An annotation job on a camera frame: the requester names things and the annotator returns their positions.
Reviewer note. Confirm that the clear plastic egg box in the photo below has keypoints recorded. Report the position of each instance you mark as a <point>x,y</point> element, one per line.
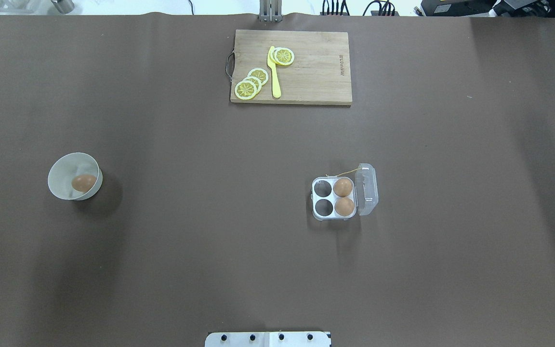
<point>365,193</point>

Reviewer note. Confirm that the brown egg from bowl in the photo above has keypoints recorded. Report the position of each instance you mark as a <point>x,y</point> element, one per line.
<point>83,183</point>

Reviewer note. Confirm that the brown egg far slot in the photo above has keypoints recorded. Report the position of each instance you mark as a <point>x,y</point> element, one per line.
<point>343,187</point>

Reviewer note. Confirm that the brown egg slot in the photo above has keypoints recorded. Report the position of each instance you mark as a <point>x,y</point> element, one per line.
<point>343,187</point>
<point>344,207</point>

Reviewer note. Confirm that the brown egg near slot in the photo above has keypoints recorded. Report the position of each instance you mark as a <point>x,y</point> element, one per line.
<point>344,207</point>

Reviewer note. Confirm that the yellow plastic knife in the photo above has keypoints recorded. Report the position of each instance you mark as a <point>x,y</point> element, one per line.
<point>275,86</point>

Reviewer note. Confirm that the lemon slice outer left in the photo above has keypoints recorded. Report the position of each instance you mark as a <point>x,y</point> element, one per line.
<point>244,90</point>

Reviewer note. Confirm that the lemon slice middle left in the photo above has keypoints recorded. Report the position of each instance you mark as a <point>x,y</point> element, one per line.
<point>255,81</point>

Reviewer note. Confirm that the wooden cutting board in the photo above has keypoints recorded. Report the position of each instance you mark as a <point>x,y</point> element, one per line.
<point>320,74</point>

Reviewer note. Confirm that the lemon slice top right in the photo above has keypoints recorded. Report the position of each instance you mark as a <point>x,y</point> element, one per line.
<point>283,56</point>

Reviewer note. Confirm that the lemon slice under right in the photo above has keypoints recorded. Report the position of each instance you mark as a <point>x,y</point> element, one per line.
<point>271,57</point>

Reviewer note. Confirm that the white bowl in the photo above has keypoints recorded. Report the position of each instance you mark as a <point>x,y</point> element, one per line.
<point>66,168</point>

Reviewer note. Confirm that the aluminium frame post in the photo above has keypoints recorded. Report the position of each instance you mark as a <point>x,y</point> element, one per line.
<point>270,11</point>

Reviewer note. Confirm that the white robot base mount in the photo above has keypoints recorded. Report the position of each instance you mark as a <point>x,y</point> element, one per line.
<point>269,339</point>

